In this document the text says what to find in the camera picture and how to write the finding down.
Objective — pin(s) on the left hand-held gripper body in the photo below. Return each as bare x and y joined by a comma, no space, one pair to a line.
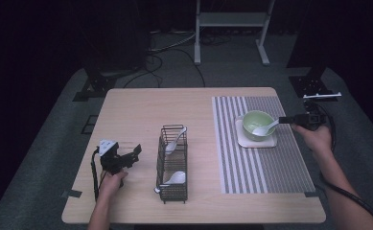
110,159

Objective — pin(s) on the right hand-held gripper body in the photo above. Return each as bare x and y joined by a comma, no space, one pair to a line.
312,119

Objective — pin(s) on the white ceramic spoon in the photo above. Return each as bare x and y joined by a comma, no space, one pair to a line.
170,147
178,177
260,131

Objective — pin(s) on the green bowl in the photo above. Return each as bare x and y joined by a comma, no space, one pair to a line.
254,119

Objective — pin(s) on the person's right hand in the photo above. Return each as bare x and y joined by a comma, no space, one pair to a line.
315,139

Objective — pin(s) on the person's left hand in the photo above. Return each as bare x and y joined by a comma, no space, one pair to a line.
110,185

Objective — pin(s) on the black stand with flat base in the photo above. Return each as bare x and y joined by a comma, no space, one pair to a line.
308,86

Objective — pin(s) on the grey tape piece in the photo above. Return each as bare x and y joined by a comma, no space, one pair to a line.
311,194
72,193

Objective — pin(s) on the white square plate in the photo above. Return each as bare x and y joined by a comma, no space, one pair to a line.
257,143

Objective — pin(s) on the striped woven placemat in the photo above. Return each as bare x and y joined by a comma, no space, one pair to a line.
270,172

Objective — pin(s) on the black stand with angled feet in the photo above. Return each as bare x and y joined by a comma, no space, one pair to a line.
94,83

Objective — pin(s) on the white metal stand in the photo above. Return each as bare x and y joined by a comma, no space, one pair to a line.
232,19

